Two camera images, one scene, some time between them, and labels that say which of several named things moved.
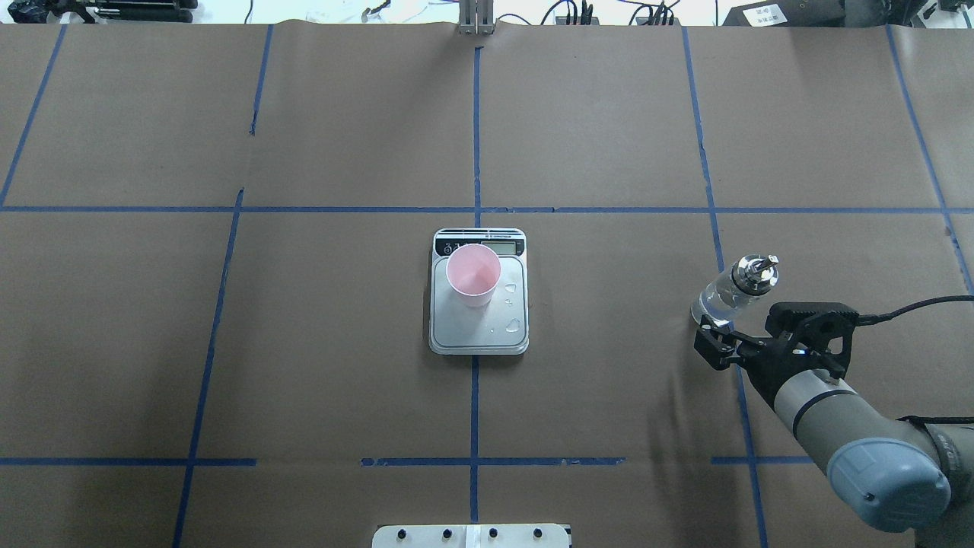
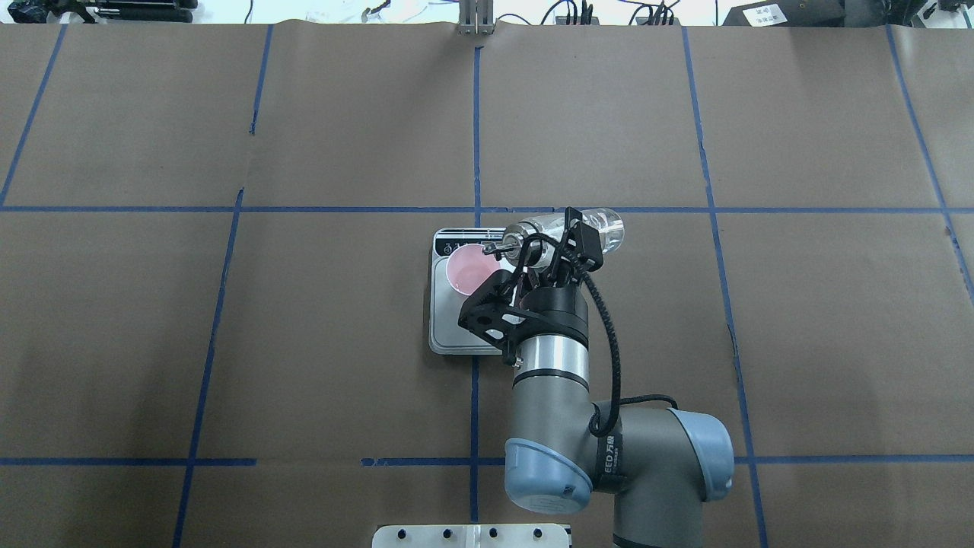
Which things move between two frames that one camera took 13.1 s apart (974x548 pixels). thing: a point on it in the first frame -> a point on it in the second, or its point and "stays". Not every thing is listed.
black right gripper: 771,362 -> 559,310
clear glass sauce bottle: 727,294 -> 533,241
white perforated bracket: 472,536 stays
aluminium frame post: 476,17 stays
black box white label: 788,13 stays
